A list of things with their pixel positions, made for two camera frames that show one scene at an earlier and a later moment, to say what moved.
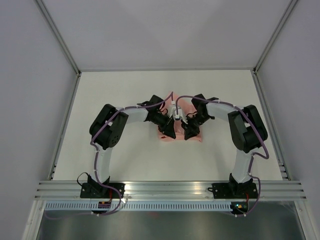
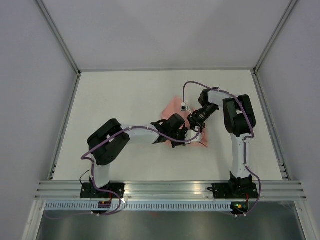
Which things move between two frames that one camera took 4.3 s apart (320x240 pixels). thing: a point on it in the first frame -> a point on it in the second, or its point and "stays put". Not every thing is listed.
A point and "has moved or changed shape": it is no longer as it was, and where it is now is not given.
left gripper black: (168, 128) -> (174, 145)
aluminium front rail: (169, 190) stays put
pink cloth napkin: (185, 104) has moved or changed shape
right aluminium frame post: (290, 6) stays put
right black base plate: (234, 190) stays put
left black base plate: (98, 190) stays put
